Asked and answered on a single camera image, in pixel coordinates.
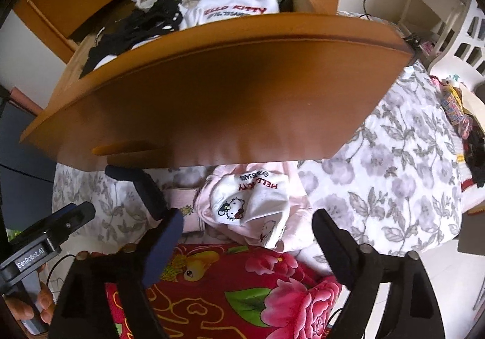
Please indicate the pink garment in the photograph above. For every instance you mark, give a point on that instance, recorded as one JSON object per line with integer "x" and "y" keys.
{"x": 299, "y": 218}

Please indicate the white side table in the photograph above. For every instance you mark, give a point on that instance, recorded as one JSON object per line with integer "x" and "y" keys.
{"x": 432, "y": 2}

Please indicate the person's left hand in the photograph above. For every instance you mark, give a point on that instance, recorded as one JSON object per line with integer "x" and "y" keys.
{"x": 48, "y": 299}

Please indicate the white lattice basket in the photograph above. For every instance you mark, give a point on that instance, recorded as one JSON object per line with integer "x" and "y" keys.
{"x": 462, "y": 51}

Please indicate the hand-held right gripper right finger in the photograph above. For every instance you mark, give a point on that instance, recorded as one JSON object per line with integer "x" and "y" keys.
{"x": 329, "y": 244}

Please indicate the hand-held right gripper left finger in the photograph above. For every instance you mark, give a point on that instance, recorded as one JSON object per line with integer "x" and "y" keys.
{"x": 163, "y": 248}

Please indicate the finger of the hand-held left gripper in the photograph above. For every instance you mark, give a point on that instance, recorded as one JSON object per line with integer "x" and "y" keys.
{"x": 147, "y": 191}
{"x": 74, "y": 218}

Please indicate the black cloth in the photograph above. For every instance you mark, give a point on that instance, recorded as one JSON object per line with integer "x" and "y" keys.
{"x": 129, "y": 32}

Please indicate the dark cabinet panel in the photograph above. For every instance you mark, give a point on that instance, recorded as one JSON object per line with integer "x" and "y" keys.
{"x": 19, "y": 180}

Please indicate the red floral blanket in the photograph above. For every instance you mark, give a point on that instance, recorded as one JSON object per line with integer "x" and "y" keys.
{"x": 246, "y": 286}

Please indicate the grey floral bed cover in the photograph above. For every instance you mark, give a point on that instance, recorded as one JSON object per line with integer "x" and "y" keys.
{"x": 398, "y": 172}

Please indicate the pink strip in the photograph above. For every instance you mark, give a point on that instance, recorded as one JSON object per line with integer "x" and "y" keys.
{"x": 24, "y": 100}

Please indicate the colourful cloth pile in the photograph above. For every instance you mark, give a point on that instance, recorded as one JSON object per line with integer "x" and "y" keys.
{"x": 466, "y": 127}

